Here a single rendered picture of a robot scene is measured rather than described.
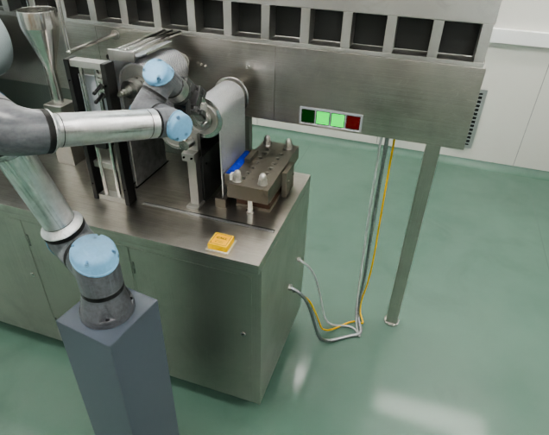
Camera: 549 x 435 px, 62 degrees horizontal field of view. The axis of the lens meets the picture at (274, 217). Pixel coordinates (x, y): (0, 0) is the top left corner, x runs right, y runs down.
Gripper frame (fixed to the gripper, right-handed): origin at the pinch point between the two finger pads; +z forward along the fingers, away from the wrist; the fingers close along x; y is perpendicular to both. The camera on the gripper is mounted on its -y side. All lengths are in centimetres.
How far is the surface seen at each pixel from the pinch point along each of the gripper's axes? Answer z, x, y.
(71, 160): 30, 70, -19
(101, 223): 6, 32, -42
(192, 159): 6.7, 3.2, -12.5
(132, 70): -4.2, 28.2, 12.7
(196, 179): 15.1, 3.6, -18.4
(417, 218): 76, -79, -8
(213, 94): 5.6, 0.7, 11.7
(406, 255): 90, -78, -25
